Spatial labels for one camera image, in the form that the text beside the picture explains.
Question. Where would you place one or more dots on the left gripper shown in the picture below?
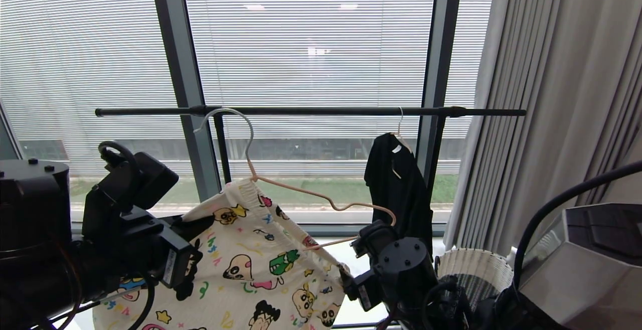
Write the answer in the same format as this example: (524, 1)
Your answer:
(160, 255)

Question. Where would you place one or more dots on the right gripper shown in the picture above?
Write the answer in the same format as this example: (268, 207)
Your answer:
(365, 292)

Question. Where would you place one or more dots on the cream printed garment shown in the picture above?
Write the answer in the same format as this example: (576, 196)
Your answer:
(241, 270)

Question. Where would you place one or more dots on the black garment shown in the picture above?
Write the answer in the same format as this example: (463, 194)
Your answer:
(401, 194)

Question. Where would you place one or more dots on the pink clothes hanger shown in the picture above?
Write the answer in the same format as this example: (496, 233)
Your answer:
(400, 122)
(291, 188)

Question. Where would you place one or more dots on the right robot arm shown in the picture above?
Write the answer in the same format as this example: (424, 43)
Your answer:
(592, 270)

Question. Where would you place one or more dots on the white laundry basket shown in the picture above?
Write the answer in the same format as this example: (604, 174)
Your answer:
(476, 265)

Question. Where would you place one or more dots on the black clothes rack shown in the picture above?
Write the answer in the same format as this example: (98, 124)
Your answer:
(311, 111)

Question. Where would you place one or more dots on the window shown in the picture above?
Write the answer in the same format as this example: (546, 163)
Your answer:
(311, 59)

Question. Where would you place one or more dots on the beige curtain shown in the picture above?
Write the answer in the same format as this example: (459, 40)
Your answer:
(551, 94)

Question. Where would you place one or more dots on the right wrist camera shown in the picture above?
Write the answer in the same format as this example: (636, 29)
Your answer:
(373, 237)

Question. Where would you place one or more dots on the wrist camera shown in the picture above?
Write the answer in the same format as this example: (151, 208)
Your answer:
(140, 184)
(373, 237)

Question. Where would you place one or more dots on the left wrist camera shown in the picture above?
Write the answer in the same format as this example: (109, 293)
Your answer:
(140, 184)

